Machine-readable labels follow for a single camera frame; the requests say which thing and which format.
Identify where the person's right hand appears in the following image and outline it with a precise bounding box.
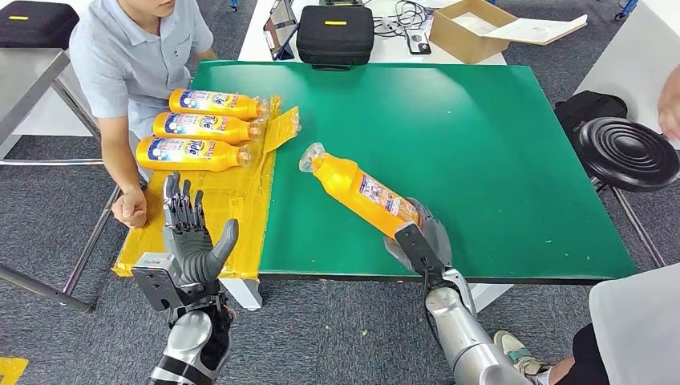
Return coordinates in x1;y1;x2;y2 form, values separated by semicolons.
111;187;148;230

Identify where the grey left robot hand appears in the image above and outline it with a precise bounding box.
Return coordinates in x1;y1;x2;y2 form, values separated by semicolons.
161;171;240;288

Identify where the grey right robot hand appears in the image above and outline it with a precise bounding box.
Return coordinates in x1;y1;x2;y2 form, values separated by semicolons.
383;197;454;273

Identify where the person's hand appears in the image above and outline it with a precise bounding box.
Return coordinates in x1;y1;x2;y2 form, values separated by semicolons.
657;64;680;141

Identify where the orange detergent bottle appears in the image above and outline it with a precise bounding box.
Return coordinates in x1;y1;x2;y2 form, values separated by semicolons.
152;111;267;145
298;141;423;241
135;136;253;172
168;87;269;121

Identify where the white table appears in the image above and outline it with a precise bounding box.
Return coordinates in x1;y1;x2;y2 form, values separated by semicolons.
574;0;680;150
239;0;508;67

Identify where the yellow taped cardboard board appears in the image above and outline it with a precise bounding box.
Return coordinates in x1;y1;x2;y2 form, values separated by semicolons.
111;95;302;281

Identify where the black round stool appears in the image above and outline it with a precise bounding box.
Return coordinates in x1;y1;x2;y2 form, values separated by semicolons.
577;116;680;267

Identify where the white table leg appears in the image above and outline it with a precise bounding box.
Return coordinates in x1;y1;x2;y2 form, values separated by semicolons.
470;282;516;314
220;278;264;313

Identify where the black bag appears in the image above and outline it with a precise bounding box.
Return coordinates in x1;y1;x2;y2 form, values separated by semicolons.
553;90;629;144

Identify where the person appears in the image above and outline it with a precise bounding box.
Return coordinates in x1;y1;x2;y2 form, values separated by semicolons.
69;0;219;230
492;262;680;385

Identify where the steel table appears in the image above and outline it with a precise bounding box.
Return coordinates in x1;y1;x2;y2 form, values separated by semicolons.
0;47;155;314

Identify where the open cardboard box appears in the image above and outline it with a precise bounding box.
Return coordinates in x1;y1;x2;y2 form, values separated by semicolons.
429;0;589;65

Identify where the black case yellow label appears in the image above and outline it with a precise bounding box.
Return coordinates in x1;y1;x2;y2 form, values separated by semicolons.
0;1;80;50
295;5;375;71

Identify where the white sheet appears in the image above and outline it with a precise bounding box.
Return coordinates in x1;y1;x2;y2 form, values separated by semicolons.
452;12;500;37

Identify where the black tablet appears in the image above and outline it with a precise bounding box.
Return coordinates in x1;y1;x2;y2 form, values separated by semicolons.
262;0;300;62

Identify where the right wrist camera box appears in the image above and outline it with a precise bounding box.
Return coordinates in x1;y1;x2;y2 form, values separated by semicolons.
394;223;446;278

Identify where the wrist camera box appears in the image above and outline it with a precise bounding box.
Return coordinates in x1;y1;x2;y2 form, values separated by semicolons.
132;252;184;312
394;223;446;278

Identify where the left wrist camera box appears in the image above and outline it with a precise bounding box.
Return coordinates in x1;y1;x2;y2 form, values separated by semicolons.
132;252;184;312

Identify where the black cable bundle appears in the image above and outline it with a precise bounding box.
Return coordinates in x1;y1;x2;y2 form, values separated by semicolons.
365;0;435;39

